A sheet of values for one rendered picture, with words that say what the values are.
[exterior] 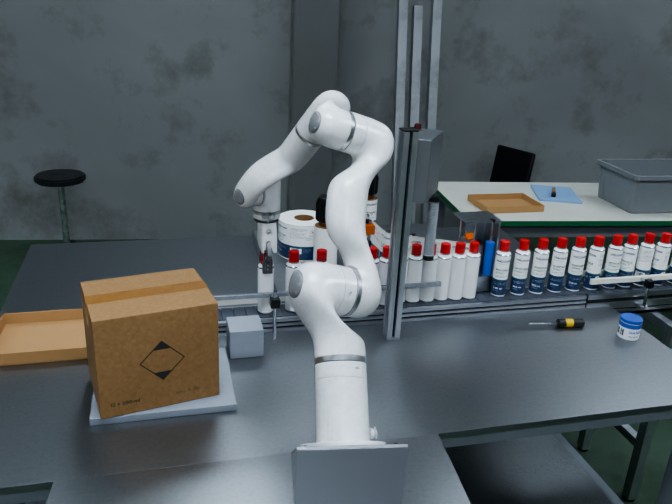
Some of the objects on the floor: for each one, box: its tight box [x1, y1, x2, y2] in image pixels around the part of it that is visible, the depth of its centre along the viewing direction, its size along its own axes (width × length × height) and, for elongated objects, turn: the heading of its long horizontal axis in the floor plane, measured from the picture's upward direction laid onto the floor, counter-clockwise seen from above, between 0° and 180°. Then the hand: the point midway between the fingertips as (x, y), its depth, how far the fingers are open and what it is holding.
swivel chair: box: [489, 145, 536, 182], centre depth 497 cm, size 53×53×84 cm
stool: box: [33, 169, 86, 243], centre depth 459 cm, size 53×50×63 cm
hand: (265, 264), depth 210 cm, fingers closed on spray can, 5 cm apart
